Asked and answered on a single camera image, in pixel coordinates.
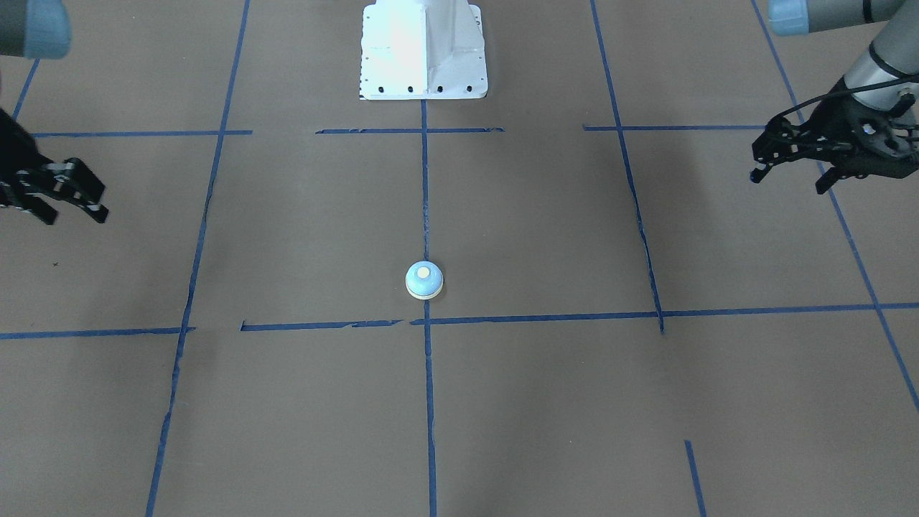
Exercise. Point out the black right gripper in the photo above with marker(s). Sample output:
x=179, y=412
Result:
x=16, y=159

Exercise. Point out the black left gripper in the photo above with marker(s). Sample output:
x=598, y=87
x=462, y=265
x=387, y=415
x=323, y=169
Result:
x=838, y=119

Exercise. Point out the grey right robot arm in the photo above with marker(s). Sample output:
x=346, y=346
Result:
x=41, y=30

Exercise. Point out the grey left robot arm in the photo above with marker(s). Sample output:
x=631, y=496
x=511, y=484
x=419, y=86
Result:
x=889, y=60

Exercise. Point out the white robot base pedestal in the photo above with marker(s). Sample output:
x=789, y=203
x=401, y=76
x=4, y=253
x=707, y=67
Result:
x=422, y=50

